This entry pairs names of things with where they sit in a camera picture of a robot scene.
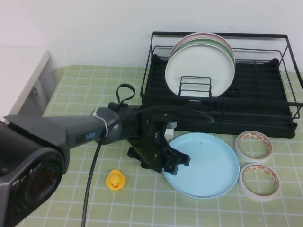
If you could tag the yellow rubber duck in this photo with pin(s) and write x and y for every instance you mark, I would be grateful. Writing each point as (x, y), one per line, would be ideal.
(115, 180)

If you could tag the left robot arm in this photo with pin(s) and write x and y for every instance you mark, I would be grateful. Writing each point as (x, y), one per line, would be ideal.
(47, 132)

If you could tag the green plate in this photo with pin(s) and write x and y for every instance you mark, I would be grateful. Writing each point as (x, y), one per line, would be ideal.
(204, 41)

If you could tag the green checkered tablecloth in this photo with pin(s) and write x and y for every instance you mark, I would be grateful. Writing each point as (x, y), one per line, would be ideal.
(201, 212)

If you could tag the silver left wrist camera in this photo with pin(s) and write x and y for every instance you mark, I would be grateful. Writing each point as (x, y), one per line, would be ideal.
(172, 124)

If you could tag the pink plate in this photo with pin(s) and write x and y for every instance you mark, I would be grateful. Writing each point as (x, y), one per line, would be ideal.
(201, 35)

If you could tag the light blue plate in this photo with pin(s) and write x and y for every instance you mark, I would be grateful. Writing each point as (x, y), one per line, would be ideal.
(208, 170)

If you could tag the white side table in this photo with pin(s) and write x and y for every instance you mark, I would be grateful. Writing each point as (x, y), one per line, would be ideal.
(19, 71)

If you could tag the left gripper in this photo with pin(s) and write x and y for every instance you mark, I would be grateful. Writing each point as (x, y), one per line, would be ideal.
(149, 146)

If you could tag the white plate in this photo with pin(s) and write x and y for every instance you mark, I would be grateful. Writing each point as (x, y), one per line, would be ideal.
(196, 66)

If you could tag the white foam cube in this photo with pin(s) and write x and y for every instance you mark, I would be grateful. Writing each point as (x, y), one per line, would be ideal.
(169, 135)

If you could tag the white tape roll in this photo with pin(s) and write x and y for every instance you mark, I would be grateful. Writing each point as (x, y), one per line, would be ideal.
(259, 197)
(254, 160)

